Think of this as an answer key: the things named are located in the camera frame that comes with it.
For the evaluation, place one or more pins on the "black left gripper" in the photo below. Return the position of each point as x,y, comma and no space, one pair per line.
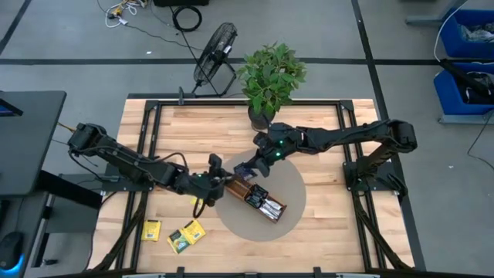
206,187

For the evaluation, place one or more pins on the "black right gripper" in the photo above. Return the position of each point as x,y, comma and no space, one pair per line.
274,143

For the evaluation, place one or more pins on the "green yellow tea packet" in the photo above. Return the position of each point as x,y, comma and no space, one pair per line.
176,242

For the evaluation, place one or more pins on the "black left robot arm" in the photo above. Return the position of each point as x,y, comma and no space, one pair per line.
127,164

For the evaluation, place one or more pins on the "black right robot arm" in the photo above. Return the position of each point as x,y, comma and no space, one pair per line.
347,135

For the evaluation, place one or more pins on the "wooden tea organizer box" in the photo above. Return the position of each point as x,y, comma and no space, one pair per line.
239,189

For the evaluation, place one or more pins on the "round grey placemat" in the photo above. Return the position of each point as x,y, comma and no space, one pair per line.
285,185

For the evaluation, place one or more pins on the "green potted plant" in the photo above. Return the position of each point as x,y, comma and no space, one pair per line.
270,77

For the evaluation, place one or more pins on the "black floor fan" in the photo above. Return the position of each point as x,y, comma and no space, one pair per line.
216,48

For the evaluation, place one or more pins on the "black case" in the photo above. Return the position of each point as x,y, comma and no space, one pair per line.
181,2

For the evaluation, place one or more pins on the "black desk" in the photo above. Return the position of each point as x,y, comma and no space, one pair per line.
31,146

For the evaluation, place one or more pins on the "blue storage bin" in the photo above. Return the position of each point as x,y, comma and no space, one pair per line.
451,38
447,96

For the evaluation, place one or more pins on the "black computer mouse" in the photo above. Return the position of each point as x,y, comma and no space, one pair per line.
11,247

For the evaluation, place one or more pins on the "laptop screen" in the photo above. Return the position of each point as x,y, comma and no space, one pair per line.
7,109

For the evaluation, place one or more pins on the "black metal table frame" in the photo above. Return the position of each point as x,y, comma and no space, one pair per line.
247,102

